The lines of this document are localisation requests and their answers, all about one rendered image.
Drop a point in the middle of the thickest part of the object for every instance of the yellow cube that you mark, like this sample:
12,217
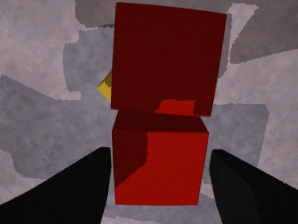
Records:
105,86

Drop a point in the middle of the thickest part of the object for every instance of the dark red cube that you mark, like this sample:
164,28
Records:
165,59
158,158

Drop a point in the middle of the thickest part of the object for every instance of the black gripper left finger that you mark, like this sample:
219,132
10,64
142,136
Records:
76,195

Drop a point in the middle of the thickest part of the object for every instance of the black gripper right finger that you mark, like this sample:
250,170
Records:
247,195

